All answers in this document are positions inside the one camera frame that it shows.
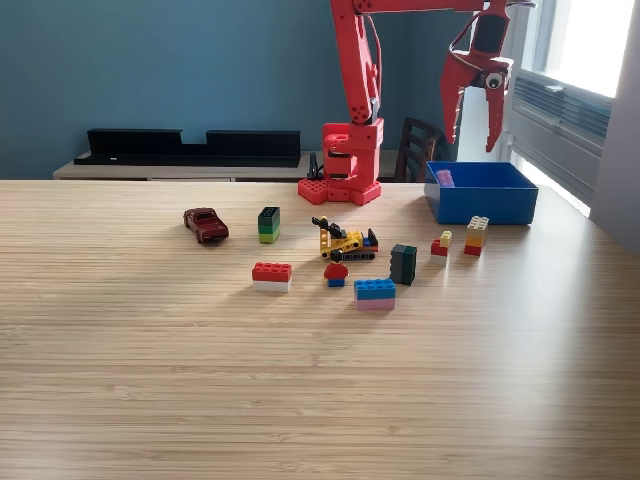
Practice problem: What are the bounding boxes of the small red white yellow bricks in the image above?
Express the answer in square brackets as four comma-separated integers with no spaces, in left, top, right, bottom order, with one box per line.
[430,230,454,267]

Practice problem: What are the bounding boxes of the blue plastic bin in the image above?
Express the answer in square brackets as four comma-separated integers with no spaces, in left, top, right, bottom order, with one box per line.
[423,160,540,226]

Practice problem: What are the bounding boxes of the pale wooden sideboard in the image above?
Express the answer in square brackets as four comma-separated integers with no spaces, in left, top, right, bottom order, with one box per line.
[52,149,401,182]

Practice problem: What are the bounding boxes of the dark red toy car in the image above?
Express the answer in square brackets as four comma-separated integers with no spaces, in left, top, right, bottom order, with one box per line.
[182,207,230,246]

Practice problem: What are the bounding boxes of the dark wooden chair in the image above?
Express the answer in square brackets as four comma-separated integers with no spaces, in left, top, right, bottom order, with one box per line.
[392,117,446,184]

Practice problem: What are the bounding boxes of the yellow toy digger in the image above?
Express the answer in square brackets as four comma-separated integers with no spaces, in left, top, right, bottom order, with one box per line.
[311,215,380,262]

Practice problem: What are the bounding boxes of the red white brick stack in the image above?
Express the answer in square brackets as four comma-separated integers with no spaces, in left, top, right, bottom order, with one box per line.
[251,261,294,294]

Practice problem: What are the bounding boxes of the cream orange red brick stack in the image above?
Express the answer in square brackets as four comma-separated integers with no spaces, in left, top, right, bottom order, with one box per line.
[463,215,490,258]

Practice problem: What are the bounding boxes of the blue pink brick stack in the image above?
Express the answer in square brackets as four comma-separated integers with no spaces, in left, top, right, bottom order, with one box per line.
[353,278,397,311]

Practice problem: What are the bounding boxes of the grey radiator unit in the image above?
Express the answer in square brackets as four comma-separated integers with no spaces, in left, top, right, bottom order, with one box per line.
[507,69,614,201]

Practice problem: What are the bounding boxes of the grey dark green brick stack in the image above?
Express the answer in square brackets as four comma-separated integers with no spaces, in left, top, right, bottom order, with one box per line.
[388,243,419,287]

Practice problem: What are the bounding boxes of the white window frame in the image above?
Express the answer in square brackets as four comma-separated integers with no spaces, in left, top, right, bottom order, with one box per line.
[519,0,634,99]

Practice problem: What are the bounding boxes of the toy figure red shirt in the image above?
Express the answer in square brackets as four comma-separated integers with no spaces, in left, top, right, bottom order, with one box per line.
[323,248,350,289]

